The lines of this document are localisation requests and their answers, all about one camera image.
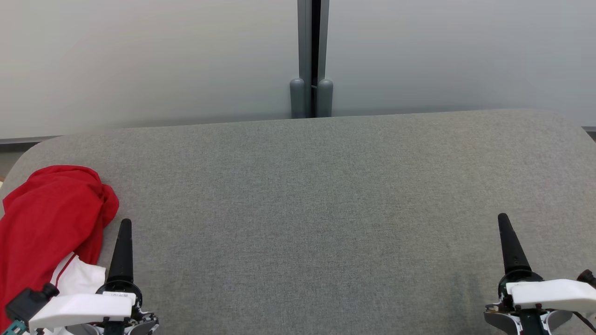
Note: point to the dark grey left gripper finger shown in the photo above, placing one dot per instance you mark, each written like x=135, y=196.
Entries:
x=123, y=256

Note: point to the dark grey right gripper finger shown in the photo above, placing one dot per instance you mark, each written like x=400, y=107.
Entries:
x=512, y=249

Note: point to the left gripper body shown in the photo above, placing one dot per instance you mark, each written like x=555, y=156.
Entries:
x=81, y=311

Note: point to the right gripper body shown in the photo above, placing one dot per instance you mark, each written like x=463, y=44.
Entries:
x=554, y=294

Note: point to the red shirt with white trim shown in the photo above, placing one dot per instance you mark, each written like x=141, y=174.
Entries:
x=46, y=218

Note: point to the grey fabric sofa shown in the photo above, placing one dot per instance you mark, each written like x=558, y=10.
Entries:
x=326, y=209

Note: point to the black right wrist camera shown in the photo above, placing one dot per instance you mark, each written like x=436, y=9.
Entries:
x=587, y=278

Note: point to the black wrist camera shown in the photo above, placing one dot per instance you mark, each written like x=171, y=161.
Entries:
x=587, y=278
x=28, y=301

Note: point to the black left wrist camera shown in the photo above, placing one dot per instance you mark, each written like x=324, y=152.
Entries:
x=28, y=301

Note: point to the grey partition joint post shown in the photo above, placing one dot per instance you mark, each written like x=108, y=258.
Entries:
x=305, y=42

